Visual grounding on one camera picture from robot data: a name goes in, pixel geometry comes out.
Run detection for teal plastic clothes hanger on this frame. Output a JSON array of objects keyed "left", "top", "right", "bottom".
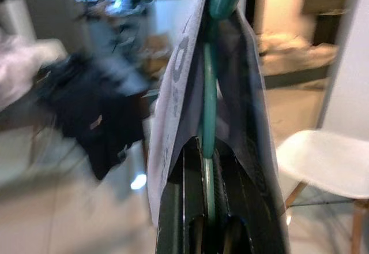
[{"left": 198, "top": 0, "right": 250, "bottom": 226}]

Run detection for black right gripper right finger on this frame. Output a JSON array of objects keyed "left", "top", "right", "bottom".
[{"left": 212, "top": 141, "right": 291, "bottom": 254}]

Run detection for pale grey printed shorts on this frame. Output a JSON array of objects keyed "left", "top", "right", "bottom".
[{"left": 145, "top": 0, "right": 291, "bottom": 254}]

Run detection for white plastic chair wooden legs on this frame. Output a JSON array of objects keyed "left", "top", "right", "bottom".
[{"left": 276, "top": 129, "right": 369, "bottom": 254}]

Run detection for navy blue garment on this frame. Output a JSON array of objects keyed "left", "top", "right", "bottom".
[{"left": 34, "top": 53, "right": 152, "bottom": 181}]

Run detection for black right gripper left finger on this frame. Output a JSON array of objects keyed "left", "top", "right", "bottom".
[{"left": 155, "top": 136, "right": 210, "bottom": 254}]

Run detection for beige bed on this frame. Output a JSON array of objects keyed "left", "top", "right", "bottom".
[{"left": 256, "top": 33, "right": 340, "bottom": 89}]

